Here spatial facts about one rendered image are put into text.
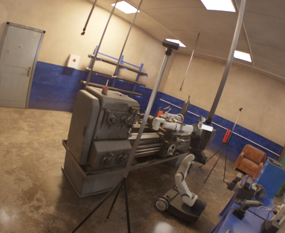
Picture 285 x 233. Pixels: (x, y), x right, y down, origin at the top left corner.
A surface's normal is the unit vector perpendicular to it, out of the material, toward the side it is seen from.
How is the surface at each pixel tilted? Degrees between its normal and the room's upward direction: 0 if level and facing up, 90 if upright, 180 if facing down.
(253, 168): 90
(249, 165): 90
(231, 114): 90
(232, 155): 90
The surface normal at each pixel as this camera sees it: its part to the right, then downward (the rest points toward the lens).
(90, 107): -0.67, -0.06
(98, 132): 0.67, 0.38
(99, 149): 0.63, -0.58
